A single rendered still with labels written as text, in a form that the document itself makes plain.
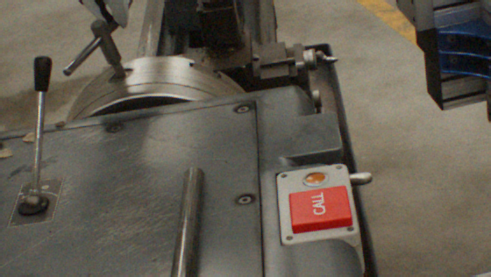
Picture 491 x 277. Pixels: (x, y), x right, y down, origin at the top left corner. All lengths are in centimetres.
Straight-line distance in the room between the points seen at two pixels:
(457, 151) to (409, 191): 28
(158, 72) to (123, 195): 35
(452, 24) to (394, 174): 153
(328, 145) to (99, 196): 26
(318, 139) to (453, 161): 232
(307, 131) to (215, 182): 14
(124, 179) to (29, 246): 14
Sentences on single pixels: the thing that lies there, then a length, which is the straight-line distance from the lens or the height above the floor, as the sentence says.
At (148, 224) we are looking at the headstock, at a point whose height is 125.
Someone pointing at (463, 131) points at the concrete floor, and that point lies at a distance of 363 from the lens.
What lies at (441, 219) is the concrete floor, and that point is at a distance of 318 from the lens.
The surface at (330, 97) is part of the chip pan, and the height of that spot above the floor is 54.
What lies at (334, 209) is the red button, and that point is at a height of 127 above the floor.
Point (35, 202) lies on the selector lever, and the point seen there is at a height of 126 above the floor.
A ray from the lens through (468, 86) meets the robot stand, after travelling 201.
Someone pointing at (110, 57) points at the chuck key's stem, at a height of 127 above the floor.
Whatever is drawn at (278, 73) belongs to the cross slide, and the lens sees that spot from 199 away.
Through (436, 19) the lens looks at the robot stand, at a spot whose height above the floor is 104.
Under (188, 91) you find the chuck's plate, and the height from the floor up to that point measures 122.
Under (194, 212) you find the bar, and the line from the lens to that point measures 102.
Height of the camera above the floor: 182
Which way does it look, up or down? 29 degrees down
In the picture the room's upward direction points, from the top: 11 degrees counter-clockwise
